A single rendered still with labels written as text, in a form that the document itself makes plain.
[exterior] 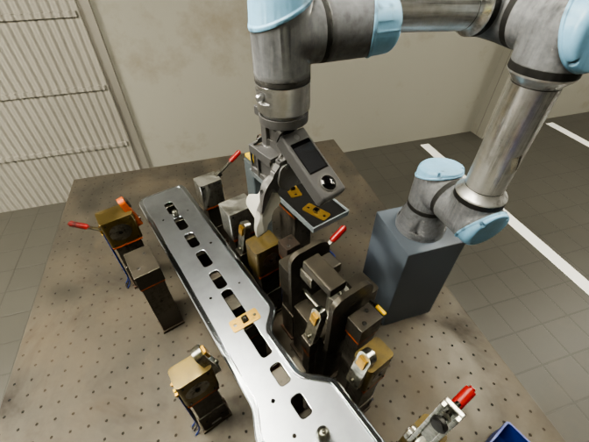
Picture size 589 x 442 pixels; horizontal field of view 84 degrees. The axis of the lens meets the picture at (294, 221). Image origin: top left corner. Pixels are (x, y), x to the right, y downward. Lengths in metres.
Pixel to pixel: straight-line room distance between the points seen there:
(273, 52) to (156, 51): 2.39
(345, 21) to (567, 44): 0.37
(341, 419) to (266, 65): 0.72
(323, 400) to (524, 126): 0.71
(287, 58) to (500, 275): 2.42
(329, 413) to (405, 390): 0.44
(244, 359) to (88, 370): 0.65
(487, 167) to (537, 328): 1.82
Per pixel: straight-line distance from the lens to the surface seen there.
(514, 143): 0.79
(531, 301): 2.65
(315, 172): 0.47
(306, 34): 0.43
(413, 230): 1.03
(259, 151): 0.52
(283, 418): 0.85
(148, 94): 2.90
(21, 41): 2.88
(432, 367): 1.30
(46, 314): 1.61
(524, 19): 0.74
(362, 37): 0.47
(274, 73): 0.44
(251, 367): 0.89
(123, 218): 1.27
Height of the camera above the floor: 1.82
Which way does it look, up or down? 43 degrees down
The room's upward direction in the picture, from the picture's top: straight up
